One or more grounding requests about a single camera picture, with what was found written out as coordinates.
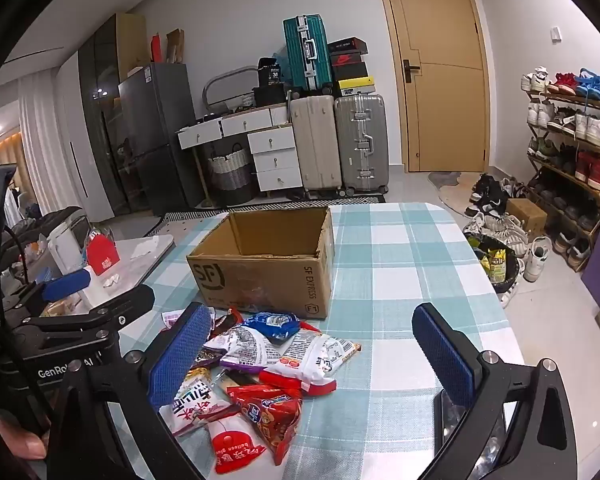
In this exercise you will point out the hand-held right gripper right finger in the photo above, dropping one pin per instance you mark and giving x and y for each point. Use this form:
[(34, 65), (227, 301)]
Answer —
[(445, 355)]

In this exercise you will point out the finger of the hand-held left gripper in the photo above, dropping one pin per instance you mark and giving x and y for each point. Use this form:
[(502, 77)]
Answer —
[(65, 285), (120, 306)]

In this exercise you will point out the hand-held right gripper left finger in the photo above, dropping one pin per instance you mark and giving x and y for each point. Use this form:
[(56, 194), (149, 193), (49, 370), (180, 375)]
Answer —
[(180, 355)]

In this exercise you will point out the small purple white packet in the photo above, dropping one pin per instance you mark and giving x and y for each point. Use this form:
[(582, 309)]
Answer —
[(171, 318)]

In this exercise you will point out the white packet red characters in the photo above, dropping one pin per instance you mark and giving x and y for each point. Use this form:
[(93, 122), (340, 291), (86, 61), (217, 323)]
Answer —
[(200, 402)]

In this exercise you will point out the dark brown snack packet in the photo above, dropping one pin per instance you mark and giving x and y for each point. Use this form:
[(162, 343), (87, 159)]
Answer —
[(228, 321)]

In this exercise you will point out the blue snack packet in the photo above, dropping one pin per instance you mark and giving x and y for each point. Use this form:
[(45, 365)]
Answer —
[(275, 324)]

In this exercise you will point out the white red balloon packet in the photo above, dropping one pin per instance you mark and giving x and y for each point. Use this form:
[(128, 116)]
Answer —
[(232, 447)]

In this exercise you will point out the red cartoon snack packet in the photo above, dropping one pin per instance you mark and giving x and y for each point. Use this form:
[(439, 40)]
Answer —
[(270, 412)]

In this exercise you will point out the brown cardboard box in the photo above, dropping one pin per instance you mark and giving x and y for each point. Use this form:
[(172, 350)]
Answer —
[(260, 280)]

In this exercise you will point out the white orange snack packet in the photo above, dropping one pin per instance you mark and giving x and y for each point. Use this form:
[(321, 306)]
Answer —
[(315, 355)]

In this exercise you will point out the person's left hand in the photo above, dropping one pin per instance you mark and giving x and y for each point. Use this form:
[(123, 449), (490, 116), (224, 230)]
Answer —
[(25, 445)]

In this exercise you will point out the crumpled white tissue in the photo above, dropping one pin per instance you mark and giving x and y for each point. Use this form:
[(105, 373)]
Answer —
[(111, 281)]

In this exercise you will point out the white kettle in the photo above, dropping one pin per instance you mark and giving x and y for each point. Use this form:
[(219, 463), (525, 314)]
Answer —
[(65, 250)]

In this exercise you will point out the red gift box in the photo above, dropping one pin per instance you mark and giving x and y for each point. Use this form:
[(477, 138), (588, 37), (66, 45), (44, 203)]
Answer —
[(102, 260)]

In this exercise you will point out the flat white tissue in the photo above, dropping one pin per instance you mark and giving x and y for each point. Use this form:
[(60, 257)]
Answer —
[(141, 253)]

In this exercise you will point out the white coffee table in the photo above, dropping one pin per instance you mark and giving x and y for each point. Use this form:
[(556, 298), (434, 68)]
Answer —
[(150, 250)]

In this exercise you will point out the dark grey cloth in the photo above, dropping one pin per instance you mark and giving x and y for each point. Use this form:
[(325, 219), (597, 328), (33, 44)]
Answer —
[(55, 217)]

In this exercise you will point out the black trash bin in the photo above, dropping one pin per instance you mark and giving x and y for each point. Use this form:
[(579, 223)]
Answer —
[(512, 272)]

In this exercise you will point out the pile of loose shoes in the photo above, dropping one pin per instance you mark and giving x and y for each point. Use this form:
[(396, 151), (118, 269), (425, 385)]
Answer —
[(495, 225)]

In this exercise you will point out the white sheer curtain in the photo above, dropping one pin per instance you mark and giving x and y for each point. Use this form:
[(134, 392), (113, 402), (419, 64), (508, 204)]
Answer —
[(40, 135)]

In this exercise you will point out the small cardboard box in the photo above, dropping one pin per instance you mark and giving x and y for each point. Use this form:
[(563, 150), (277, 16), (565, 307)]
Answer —
[(525, 217)]

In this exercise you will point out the beige door mat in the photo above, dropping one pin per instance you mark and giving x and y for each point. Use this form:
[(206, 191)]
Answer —
[(450, 195)]

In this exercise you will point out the woven laundry basket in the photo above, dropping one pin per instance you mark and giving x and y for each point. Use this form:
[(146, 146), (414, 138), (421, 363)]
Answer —
[(230, 175)]

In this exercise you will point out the dark glass cabinet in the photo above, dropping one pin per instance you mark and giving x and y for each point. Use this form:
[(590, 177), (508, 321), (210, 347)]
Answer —
[(100, 110)]

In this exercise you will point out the grey refrigerator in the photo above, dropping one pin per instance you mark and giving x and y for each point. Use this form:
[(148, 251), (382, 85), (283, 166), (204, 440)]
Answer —
[(155, 125)]

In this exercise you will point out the white desk with drawers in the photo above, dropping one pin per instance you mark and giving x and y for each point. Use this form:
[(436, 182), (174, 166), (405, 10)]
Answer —
[(275, 157)]

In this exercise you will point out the silver suitcase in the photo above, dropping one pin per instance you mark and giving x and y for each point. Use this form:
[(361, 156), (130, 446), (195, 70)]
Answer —
[(360, 145)]

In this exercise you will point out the oval mirror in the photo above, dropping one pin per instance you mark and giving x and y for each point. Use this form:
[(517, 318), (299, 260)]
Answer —
[(215, 85)]

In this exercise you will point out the tan wooden door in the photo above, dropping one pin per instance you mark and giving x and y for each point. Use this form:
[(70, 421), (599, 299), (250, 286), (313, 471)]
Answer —
[(430, 110)]

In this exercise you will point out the beige suitcase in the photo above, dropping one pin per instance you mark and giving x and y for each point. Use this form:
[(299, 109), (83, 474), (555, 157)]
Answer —
[(315, 145)]

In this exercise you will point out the red paper bag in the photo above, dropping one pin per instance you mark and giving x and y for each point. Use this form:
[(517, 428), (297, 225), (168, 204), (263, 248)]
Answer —
[(156, 50)]

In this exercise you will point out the brown paper bag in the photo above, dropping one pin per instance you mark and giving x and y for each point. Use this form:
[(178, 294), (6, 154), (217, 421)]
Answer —
[(175, 46)]

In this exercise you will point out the shoe rack with shoes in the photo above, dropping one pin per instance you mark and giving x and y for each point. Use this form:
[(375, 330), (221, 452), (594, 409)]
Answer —
[(590, 125)]

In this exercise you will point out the yellow black shoe box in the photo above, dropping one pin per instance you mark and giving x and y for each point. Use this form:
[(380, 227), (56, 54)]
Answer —
[(356, 86)]

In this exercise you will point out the wooden shoe rack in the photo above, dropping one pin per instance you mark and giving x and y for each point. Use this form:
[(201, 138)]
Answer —
[(570, 99)]

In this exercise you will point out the plain black shoe box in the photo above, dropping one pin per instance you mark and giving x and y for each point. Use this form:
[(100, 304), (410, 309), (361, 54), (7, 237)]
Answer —
[(350, 72)]

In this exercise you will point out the teal suitcase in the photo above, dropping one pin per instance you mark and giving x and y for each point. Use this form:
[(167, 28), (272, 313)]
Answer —
[(300, 55)]

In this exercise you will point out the red black shoe box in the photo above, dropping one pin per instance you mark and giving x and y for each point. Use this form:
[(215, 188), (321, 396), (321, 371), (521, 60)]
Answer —
[(349, 60)]

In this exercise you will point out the black orange-rimmed shoe box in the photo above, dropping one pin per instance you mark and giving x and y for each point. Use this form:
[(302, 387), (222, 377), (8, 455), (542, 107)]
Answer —
[(347, 45)]

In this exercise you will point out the white light switch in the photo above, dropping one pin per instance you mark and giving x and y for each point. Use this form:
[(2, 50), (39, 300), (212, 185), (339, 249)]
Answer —
[(556, 33)]

